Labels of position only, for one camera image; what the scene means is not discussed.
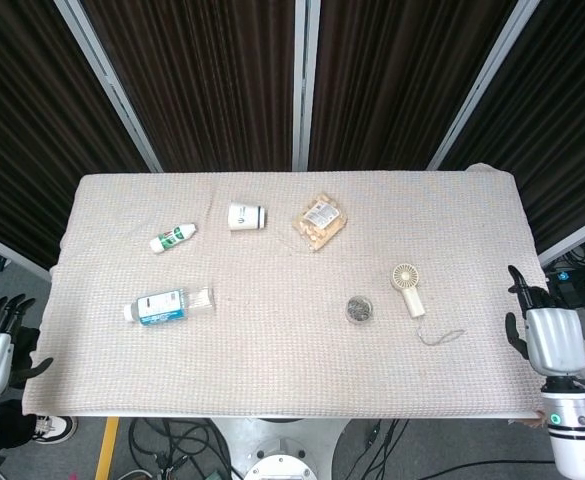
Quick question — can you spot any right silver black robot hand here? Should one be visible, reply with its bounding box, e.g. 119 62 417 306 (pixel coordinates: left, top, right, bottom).
504 264 585 377

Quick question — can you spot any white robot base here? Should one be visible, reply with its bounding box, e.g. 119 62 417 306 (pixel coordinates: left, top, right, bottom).
206 417 353 480

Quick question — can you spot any white handheld fan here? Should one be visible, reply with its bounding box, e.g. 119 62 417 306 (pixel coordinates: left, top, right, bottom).
389 262 427 319

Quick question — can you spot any black electronics box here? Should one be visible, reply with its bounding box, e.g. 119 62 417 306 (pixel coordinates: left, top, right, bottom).
546 267 585 309

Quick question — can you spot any black trouser leg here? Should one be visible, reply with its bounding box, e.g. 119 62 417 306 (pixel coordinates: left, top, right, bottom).
0 399 39 451

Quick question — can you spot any white black sneaker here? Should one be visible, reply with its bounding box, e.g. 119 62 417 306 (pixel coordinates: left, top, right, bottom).
32 414 79 445

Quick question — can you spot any yellow floor tape strip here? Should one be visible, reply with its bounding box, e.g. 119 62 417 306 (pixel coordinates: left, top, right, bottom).
94 417 121 480

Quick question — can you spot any clear blue-label water bottle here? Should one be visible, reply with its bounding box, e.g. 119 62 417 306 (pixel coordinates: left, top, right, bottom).
123 285 217 328

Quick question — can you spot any dark ribbed partition panel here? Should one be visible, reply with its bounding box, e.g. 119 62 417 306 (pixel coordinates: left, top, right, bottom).
0 0 148 269
79 0 298 174
307 0 518 172
441 0 585 251

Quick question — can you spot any small white green-label bottle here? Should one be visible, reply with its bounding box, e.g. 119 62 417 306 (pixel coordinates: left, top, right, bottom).
149 222 198 255

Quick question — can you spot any beige waffle-weave tablecloth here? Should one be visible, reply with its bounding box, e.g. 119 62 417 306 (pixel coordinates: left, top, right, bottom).
21 163 548 421

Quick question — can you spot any clear bag of snacks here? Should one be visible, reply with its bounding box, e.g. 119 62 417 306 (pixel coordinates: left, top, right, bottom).
291 194 349 253

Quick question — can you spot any white blue-striped paper cup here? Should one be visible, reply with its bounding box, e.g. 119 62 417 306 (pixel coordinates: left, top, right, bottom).
227 200 268 232

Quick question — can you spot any silver partition base rail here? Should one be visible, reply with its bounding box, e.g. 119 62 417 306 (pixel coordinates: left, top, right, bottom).
0 224 53 279
539 207 585 266

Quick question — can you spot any thin curved white wire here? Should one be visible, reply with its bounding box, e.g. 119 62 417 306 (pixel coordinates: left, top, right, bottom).
415 314 467 347

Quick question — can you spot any black floor cable bundle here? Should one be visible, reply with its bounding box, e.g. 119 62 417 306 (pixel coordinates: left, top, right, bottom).
359 418 416 480
129 418 233 480

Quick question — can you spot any silver partition frame post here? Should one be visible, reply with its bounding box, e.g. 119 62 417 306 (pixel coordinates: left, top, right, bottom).
426 0 543 171
291 0 322 172
54 0 163 174

